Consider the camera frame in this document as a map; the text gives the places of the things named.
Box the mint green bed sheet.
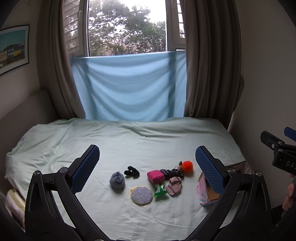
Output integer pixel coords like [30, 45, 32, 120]
[6, 118, 245, 240]

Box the light blue hanging cloth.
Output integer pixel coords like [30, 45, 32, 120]
[71, 51, 187, 121]

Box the window with white frame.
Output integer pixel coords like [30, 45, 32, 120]
[63, 1, 186, 57]

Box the dusty pink cloth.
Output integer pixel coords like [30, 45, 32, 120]
[166, 177, 182, 196]

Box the dark striped scrunchie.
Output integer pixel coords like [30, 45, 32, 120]
[159, 168, 184, 181]

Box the grey fuzzy sock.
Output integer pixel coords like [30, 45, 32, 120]
[109, 171, 125, 191]

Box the magenta pink pouch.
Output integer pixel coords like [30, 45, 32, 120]
[147, 170, 165, 185]

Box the right hand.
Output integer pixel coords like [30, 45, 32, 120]
[282, 182, 295, 210]

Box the left brown curtain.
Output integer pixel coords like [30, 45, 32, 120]
[36, 1, 86, 119]

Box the beige headboard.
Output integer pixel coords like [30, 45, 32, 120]
[1, 90, 58, 177]

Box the round glitter coin pouch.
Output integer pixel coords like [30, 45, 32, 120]
[130, 186, 153, 206]

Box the black hair scrunchie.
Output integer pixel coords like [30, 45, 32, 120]
[124, 166, 140, 178]

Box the orange fluffy pompom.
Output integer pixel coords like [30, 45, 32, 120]
[178, 161, 193, 175]

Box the framed wall picture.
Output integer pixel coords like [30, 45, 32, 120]
[0, 25, 30, 75]

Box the green tissue packet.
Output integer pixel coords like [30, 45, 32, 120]
[154, 184, 168, 197]

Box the brown curtain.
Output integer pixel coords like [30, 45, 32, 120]
[181, 1, 244, 127]
[36, 1, 86, 119]

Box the cardboard box pink pattern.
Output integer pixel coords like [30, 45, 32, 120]
[197, 172, 220, 206]

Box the right brown curtain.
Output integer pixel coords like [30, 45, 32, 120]
[181, 1, 244, 127]

